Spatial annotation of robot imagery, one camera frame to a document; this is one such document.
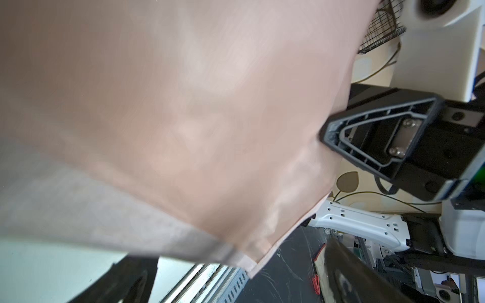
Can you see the right wire basket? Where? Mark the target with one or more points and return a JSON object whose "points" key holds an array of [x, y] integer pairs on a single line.
{"points": [[385, 25]]}

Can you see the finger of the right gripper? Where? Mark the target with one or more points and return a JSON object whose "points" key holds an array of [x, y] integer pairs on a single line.
{"points": [[364, 132]]}

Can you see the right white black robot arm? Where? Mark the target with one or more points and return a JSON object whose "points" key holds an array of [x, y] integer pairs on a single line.
{"points": [[427, 257]]}

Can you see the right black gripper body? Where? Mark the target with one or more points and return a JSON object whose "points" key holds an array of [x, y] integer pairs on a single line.
{"points": [[448, 160]]}

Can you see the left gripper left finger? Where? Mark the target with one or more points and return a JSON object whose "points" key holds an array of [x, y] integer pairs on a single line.
{"points": [[130, 280]]}

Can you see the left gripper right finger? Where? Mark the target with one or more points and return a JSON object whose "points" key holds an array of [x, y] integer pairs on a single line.
{"points": [[348, 279]]}

